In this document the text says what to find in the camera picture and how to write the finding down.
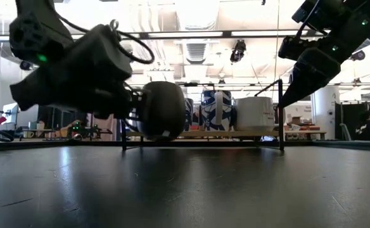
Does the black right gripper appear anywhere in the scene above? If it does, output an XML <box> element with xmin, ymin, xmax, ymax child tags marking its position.
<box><xmin>281</xmin><ymin>30</ymin><xmax>363</xmax><ymax>108</ymax></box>

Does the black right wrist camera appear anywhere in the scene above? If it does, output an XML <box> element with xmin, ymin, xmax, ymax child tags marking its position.
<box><xmin>277</xmin><ymin>35</ymin><xmax>326</xmax><ymax>61</ymax></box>

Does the white mug pink interior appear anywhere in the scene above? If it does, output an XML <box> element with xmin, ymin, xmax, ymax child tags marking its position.
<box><xmin>235</xmin><ymin>96</ymin><xmax>275</xmax><ymax>132</ymax></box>

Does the wooden background table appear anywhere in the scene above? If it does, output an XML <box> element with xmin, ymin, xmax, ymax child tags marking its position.
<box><xmin>284</xmin><ymin>128</ymin><xmax>328</xmax><ymax>141</ymax></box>

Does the long linear ceiling light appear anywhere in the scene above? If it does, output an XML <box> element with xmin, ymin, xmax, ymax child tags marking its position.
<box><xmin>0</xmin><ymin>30</ymin><xmax>309</xmax><ymax>41</ymax></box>

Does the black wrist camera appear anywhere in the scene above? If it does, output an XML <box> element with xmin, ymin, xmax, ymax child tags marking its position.
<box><xmin>77</xmin><ymin>23</ymin><xmax>134</xmax><ymax>82</ymax></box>
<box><xmin>277</xmin><ymin>35</ymin><xmax>326</xmax><ymax>61</ymax></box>

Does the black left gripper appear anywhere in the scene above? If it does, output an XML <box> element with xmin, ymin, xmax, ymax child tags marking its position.
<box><xmin>10</xmin><ymin>60</ymin><xmax>151</xmax><ymax>120</ymax></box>

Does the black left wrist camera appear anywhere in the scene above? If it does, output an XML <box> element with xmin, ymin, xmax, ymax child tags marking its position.
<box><xmin>77</xmin><ymin>23</ymin><xmax>134</xmax><ymax>82</ymax></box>

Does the white mug blue floral print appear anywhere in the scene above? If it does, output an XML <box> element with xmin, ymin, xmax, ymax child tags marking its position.
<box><xmin>200</xmin><ymin>89</ymin><xmax>236</xmax><ymax>132</ymax></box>

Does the wooden shelf black metal frame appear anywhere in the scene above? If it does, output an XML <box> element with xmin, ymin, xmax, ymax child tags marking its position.
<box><xmin>120</xmin><ymin>78</ymin><xmax>284</xmax><ymax>152</ymax></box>

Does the grey office chair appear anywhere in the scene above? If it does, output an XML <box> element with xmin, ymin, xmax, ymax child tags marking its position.
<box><xmin>336</xmin><ymin>123</ymin><xmax>353</xmax><ymax>142</ymax></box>

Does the black table mat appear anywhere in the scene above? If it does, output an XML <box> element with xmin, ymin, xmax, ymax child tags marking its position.
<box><xmin>0</xmin><ymin>141</ymin><xmax>370</xmax><ymax>228</ymax></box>

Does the black partition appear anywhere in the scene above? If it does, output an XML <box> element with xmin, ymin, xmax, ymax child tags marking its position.
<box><xmin>334</xmin><ymin>101</ymin><xmax>370</xmax><ymax>140</ymax></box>

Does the pink fabric panel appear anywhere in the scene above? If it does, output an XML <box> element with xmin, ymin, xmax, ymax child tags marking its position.
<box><xmin>92</xmin><ymin>115</ymin><xmax>115</xmax><ymax>142</ymax></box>

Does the white mug green interior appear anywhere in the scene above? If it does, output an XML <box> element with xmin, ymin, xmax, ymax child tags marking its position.
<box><xmin>139</xmin><ymin>80</ymin><xmax>186</xmax><ymax>143</ymax></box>

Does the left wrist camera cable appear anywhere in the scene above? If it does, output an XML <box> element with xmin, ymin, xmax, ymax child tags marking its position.
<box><xmin>53</xmin><ymin>12</ymin><xmax>156</xmax><ymax>66</ymax></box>

